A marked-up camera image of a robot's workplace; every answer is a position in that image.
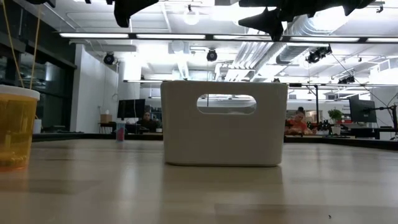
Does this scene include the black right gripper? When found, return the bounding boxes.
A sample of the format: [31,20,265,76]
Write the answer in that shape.
[237,0,377,42]

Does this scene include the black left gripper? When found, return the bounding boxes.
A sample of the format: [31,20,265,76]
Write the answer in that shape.
[83,0,160,29]

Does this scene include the clear pill bottle pink pills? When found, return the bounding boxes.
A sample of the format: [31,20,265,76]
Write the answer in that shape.
[114,120,127,143]

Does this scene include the amber pill bottle white cap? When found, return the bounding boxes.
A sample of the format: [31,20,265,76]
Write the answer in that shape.
[0,85,40,171]

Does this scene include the black monitor on arm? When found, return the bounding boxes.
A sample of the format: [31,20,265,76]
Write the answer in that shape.
[348,95,378,124]

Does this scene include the white globe pendant lamp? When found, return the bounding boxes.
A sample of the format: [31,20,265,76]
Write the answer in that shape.
[183,4,201,26]

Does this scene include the black beam with light strips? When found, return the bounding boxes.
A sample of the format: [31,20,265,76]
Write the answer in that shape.
[58,32,398,44]

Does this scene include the black computer monitor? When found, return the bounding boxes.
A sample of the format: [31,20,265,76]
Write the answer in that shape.
[117,98,146,119]

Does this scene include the person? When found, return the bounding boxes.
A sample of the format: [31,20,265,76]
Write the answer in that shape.
[136,111,160,133]
[284,106,315,136]

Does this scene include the green office plant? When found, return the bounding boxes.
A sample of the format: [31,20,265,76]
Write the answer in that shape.
[328,108,344,123]

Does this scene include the dark office desk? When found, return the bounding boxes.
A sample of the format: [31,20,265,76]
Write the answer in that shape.
[341,126,398,141]

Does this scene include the silver ventilation duct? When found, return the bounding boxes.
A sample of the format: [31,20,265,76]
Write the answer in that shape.
[275,14,346,65]

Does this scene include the thin yellow cord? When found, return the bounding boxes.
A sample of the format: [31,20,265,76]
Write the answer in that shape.
[29,4,42,90]
[1,0,25,89]

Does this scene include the black background stand post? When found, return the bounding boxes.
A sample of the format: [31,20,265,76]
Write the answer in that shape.
[287,82,321,125]

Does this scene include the black aluminium table frame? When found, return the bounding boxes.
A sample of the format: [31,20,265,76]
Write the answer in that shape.
[32,133,398,152]

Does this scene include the grey-white plastic handle bin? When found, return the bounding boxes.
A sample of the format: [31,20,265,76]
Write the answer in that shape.
[160,80,289,167]

